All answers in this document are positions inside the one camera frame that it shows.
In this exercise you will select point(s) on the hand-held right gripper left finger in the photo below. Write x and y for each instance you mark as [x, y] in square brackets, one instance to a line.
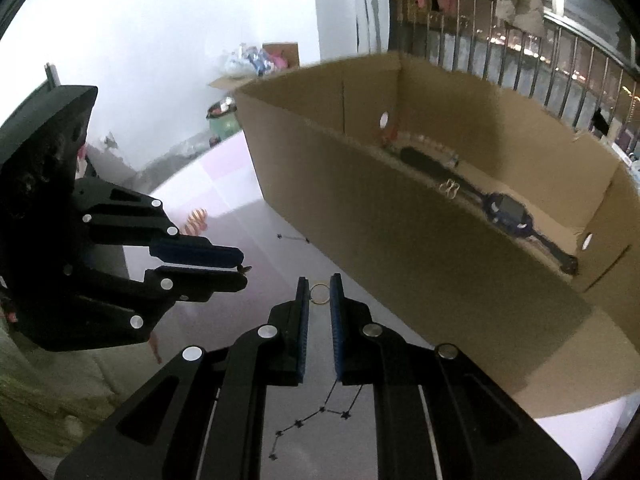
[301, 330]

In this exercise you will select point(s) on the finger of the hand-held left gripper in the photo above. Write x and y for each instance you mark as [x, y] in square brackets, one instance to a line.
[210, 285]
[200, 254]

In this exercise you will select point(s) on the pile of colourful packets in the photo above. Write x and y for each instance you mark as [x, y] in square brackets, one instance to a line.
[250, 60]

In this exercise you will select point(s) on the black smart watch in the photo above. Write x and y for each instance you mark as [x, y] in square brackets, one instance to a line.
[507, 210]

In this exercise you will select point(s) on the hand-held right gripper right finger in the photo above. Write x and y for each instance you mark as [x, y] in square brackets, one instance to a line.
[337, 330]

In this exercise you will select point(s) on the small printed cardboard box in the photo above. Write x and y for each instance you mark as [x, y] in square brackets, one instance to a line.
[282, 52]

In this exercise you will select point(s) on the green floral fuzzy clothing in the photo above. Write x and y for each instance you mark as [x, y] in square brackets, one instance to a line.
[50, 390]

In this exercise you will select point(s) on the green waste bin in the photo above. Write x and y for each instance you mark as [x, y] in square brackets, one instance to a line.
[223, 124]

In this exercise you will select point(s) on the large cardboard box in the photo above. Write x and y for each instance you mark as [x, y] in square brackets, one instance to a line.
[400, 240]

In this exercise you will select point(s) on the metal balcony railing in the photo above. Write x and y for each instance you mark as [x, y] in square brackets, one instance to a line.
[550, 70]

